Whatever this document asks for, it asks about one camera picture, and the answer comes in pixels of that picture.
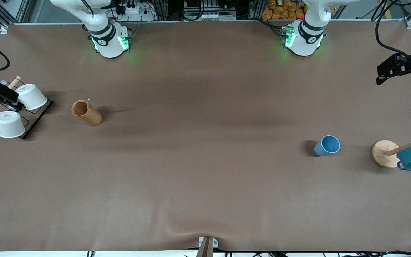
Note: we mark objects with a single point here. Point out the brown wooden cup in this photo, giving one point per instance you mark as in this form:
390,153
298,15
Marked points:
91,116

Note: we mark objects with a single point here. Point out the light blue plastic cup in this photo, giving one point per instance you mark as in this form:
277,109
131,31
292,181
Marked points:
326,146

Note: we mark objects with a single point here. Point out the white power strip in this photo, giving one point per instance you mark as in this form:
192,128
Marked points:
134,10

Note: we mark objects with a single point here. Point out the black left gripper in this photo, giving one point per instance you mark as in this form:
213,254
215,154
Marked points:
410,65

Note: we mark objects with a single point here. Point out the white paper cup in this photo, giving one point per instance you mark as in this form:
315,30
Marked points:
32,96
9,125

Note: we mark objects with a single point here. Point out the metal table edge bracket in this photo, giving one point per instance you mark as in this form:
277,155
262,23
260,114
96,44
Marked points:
207,248

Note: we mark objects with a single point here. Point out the white connector strip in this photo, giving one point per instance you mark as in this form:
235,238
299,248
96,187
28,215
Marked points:
211,16

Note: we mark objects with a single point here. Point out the wooden mug tree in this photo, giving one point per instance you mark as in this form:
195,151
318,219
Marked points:
384,153

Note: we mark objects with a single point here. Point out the bag of orange items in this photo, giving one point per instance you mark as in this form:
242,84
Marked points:
280,10

